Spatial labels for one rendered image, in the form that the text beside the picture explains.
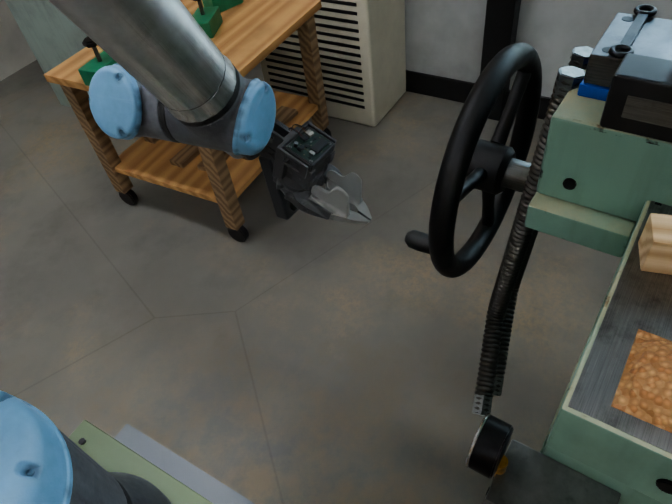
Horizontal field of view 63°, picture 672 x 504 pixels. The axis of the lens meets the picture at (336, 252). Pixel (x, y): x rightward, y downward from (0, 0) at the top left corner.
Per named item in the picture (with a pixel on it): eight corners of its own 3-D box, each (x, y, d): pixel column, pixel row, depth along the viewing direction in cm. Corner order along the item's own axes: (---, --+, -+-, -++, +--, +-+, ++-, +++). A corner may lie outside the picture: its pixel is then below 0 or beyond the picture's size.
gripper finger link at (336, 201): (366, 215, 73) (310, 177, 75) (355, 239, 78) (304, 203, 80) (378, 201, 75) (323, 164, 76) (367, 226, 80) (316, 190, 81)
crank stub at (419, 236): (413, 228, 73) (406, 226, 70) (453, 243, 70) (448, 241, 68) (406, 246, 73) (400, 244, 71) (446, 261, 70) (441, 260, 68)
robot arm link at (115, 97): (149, 69, 64) (212, 67, 74) (74, 59, 67) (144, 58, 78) (152, 150, 67) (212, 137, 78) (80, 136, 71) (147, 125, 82)
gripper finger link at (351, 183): (378, 201, 75) (323, 164, 76) (367, 226, 80) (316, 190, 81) (389, 188, 76) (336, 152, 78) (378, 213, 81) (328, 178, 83)
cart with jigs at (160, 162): (221, 111, 235) (172, -51, 188) (338, 137, 213) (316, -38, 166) (114, 209, 198) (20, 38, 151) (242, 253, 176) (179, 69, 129)
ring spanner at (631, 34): (635, 7, 52) (637, 2, 51) (658, 10, 51) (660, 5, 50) (604, 57, 46) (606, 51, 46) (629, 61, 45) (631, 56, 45)
